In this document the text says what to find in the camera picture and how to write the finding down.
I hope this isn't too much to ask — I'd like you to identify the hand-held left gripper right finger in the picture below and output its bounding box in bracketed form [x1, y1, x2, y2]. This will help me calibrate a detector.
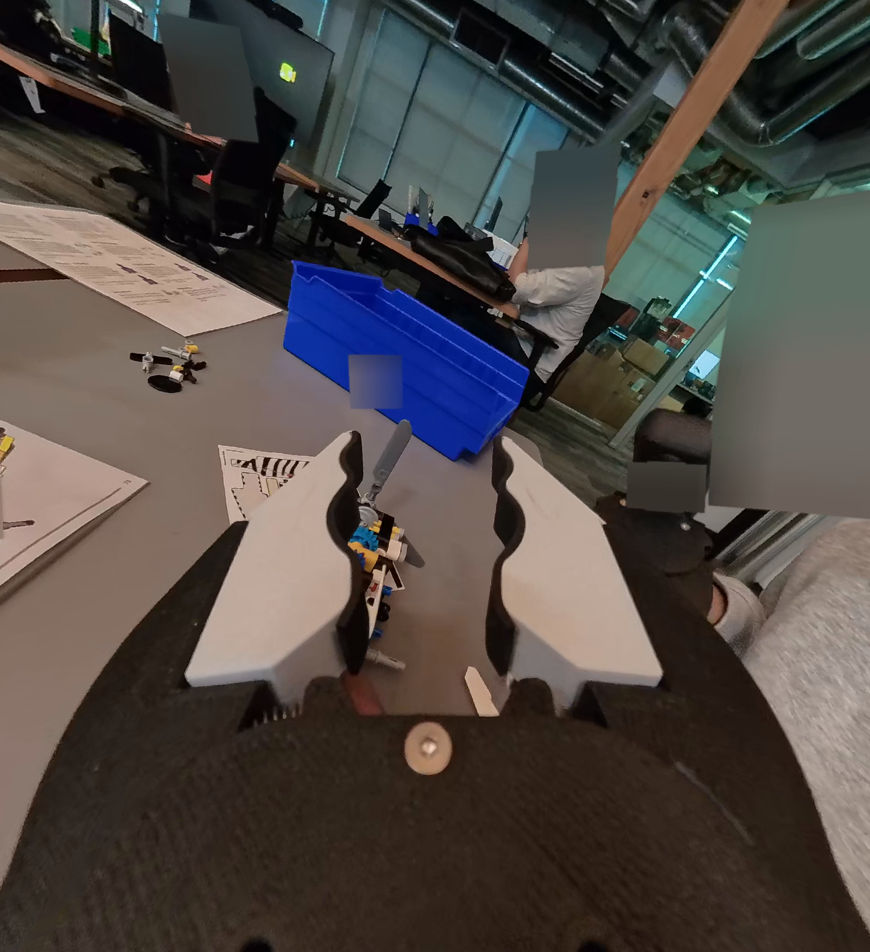
[486, 436, 664, 716]

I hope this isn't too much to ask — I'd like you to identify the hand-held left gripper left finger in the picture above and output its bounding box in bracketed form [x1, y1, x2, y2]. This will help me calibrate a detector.
[184, 430, 365, 704]

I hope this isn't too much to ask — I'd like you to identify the zebra striped lego helicopter model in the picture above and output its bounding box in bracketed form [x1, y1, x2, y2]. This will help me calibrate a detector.
[346, 420, 429, 670]

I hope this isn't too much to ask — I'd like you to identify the white lego blade piece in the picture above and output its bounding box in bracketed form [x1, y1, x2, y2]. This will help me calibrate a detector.
[465, 667, 500, 717]

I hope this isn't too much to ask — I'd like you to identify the person's right forearm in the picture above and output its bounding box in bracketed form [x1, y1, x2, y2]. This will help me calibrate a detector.
[706, 517, 870, 952]

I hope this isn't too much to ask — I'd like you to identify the lego instruction booklet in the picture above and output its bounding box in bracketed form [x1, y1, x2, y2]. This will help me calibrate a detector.
[0, 416, 150, 633]

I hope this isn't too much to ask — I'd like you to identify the cluster of small lego parts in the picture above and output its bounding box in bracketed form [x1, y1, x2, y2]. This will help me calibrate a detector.
[129, 340, 210, 394]

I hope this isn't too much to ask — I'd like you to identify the white sticker sheet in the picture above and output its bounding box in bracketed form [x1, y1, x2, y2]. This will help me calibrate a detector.
[218, 445, 313, 525]

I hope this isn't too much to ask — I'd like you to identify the black office chair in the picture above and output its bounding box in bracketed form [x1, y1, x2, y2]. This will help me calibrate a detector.
[632, 408, 713, 467]
[517, 294, 631, 415]
[208, 85, 298, 254]

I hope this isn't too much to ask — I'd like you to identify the brown cardboard box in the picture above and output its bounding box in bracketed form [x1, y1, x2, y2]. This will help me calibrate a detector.
[554, 346, 685, 432]

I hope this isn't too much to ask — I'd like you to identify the blue plastic bin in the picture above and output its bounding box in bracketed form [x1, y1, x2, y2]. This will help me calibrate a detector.
[283, 260, 531, 461]

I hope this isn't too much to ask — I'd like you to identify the black bag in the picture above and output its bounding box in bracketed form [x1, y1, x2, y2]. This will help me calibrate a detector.
[409, 216, 518, 302]

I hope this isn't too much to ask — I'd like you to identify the printed paper sheet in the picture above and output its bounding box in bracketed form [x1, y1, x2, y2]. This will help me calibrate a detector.
[0, 195, 284, 338]

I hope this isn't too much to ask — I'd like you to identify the wooden beam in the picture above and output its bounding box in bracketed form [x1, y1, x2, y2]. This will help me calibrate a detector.
[605, 0, 790, 270]

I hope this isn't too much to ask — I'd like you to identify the large black display screen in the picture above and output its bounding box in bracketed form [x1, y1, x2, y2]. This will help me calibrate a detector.
[245, 22, 336, 150]

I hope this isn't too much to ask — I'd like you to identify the long wooden desk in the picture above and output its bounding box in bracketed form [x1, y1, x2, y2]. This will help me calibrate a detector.
[0, 22, 347, 202]

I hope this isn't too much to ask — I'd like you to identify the silver ventilation duct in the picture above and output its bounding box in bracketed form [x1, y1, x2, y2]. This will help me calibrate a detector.
[658, 0, 870, 146]

